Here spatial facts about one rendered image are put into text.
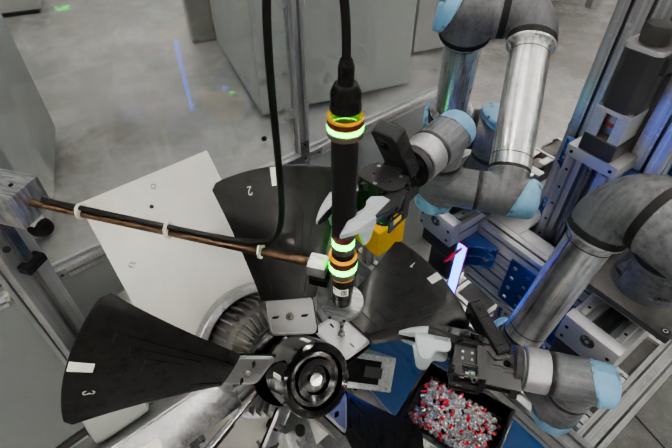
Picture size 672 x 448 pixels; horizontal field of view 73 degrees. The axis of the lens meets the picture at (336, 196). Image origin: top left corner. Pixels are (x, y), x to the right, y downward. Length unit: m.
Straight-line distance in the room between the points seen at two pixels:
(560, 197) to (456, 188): 0.61
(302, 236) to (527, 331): 0.46
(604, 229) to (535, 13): 0.44
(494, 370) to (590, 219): 0.30
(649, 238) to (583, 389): 0.28
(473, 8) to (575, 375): 0.69
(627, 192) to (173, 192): 0.79
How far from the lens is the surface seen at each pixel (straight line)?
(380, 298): 0.92
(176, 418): 0.91
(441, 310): 0.95
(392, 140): 0.63
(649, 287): 1.27
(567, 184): 1.39
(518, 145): 0.89
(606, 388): 0.91
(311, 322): 0.81
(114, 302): 0.69
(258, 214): 0.80
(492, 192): 0.86
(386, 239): 1.23
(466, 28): 1.03
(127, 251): 0.96
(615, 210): 0.78
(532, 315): 0.94
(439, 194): 0.86
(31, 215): 0.99
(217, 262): 0.99
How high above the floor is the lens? 1.93
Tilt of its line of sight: 42 degrees down
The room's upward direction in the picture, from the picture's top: straight up
